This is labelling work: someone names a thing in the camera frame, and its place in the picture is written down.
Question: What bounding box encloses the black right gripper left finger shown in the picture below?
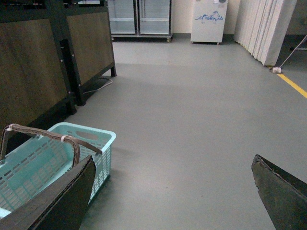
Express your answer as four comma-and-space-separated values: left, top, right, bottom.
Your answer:
0, 156, 96, 230

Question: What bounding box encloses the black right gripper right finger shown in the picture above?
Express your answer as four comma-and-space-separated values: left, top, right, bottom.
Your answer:
251, 154, 307, 230

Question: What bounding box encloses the light blue plastic basket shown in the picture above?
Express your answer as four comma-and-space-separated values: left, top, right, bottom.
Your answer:
0, 122, 116, 218

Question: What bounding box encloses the brown basket handle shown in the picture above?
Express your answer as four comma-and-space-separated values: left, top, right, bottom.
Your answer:
0, 124, 102, 167

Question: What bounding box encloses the mop with white head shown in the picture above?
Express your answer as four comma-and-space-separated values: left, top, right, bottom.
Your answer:
269, 35, 307, 74

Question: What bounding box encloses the dark wooden display stand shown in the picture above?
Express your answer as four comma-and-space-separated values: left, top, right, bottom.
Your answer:
0, 0, 117, 127

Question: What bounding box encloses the white folding partition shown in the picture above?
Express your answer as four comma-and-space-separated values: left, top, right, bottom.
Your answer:
234, 0, 297, 66

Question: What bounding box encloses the white cabinet with blue print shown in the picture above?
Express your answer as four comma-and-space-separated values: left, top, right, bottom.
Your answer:
190, 0, 228, 44

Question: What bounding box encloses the glass door refrigerator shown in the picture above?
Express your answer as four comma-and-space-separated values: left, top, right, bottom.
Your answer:
107, 0, 173, 43

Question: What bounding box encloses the white cable on floor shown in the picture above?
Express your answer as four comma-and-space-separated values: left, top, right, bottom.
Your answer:
83, 76, 113, 94

